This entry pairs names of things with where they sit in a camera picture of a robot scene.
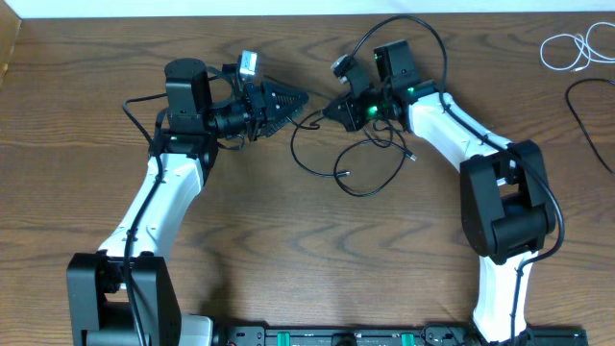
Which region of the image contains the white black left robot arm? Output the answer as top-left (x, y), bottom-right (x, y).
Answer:
top-left (66, 51), bottom-right (308, 345)

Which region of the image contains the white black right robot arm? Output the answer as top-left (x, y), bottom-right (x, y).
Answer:
top-left (324, 40), bottom-right (555, 344)

